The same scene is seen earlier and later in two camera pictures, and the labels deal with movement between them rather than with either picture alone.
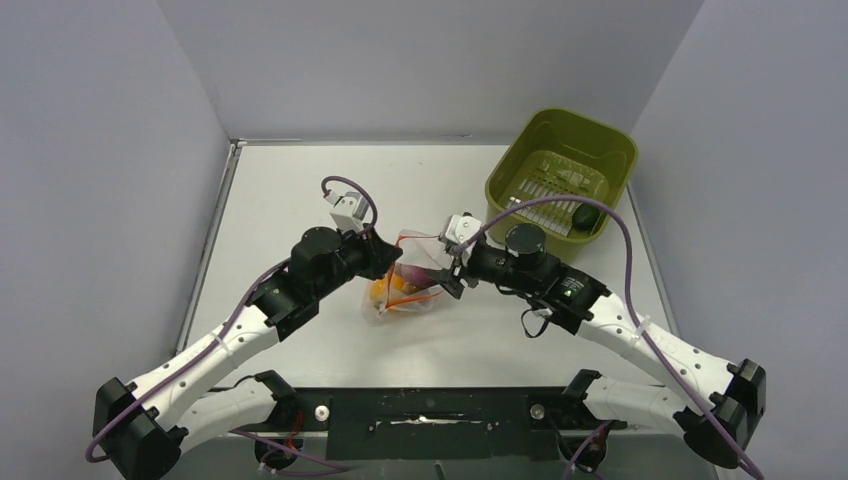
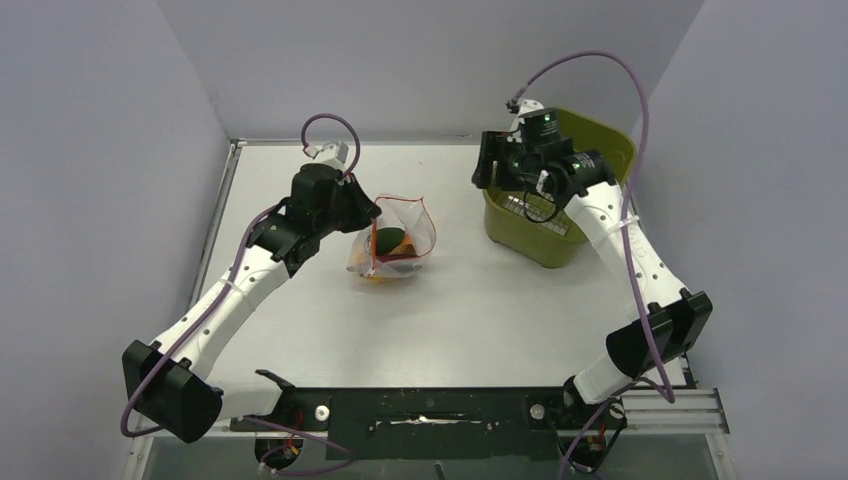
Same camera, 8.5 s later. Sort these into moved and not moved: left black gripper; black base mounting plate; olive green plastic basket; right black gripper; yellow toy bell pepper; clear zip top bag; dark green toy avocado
Moved: dark green toy avocado; yellow toy bell pepper; right black gripper; left black gripper; clear zip top bag
Not moved: olive green plastic basket; black base mounting plate
